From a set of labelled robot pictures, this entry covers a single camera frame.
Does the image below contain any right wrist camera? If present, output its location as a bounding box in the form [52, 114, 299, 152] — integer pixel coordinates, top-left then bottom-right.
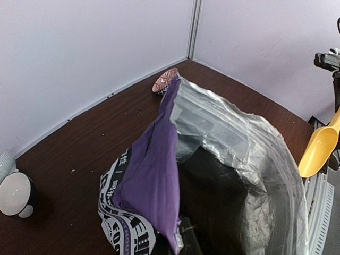
[313, 48, 339, 72]

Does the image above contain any purple puppy food bag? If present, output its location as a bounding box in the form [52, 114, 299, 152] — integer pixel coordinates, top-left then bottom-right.
[98, 76, 309, 254]

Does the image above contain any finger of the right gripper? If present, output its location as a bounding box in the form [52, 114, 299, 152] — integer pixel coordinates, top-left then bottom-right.
[333, 71, 340, 113]

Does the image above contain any front aluminium rail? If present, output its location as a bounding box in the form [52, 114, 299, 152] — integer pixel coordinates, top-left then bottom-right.
[302, 115, 340, 255]

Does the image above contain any yellow plastic scoop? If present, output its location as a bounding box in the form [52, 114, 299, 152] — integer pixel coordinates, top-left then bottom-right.
[298, 109, 339, 178]

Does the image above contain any grey bowl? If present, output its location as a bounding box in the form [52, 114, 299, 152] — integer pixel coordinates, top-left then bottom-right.
[0, 149, 16, 182]

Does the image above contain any dark blue white bowl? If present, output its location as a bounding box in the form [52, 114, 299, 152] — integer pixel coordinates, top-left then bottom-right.
[1, 172, 37, 219]

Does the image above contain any blue zigzag patterned bowl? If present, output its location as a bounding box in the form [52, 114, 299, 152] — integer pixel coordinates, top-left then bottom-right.
[152, 67, 180, 96]

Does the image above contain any right aluminium frame post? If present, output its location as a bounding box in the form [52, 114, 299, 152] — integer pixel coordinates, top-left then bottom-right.
[186, 0, 203, 60]

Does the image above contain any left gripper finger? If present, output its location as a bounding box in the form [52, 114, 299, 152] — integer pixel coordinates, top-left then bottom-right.
[159, 217, 202, 255]

